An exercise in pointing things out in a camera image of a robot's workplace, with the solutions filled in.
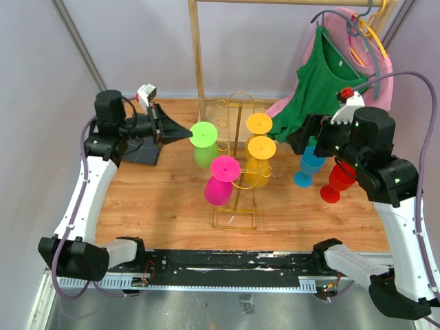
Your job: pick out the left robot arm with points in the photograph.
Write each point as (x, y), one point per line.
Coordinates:
(71, 251)

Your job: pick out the yellow clothes hanger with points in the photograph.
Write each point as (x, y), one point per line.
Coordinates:
(368, 31)

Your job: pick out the front yellow wine glass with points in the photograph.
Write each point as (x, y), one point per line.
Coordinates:
(258, 171)

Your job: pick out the folded dark grey cloth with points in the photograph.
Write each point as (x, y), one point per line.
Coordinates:
(142, 152)

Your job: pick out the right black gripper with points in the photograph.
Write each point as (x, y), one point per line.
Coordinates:
(316, 125)

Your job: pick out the blue wine glass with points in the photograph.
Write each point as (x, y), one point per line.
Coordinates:
(310, 164)

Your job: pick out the pink t-shirt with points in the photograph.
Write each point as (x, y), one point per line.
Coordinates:
(336, 27)

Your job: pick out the pink wine glass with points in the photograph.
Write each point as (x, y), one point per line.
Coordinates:
(224, 170)

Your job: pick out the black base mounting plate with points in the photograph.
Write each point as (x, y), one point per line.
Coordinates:
(226, 268)

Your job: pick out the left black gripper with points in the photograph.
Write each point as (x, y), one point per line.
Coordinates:
(166, 129)

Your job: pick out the green tank top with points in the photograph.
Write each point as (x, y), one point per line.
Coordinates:
(319, 80)

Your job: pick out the wooden clothes rack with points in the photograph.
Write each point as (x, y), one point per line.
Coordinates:
(378, 25)

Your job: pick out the gold wire glass rack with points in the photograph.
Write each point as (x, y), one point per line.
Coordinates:
(241, 211)

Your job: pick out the aluminium frame rail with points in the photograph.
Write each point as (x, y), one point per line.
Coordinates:
(67, 21)

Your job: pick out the rear yellow wine glass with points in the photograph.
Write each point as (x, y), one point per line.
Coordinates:
(258, 124)

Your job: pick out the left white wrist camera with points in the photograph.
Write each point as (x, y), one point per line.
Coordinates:
(145, 94)

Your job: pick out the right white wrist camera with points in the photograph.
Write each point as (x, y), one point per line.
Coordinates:
(350, 101)

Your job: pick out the yellow wine glass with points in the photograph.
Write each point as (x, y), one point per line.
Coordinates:
(258, 171)
(258, 124)

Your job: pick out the red wine glass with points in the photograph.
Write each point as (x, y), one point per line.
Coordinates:
(341, 178)

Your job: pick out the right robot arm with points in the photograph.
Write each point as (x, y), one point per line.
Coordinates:
(365, 143)

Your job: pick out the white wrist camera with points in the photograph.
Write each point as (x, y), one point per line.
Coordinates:
(350, 101)
(145, 94)

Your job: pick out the green wine glass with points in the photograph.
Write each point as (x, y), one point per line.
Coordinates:
(204, 140)

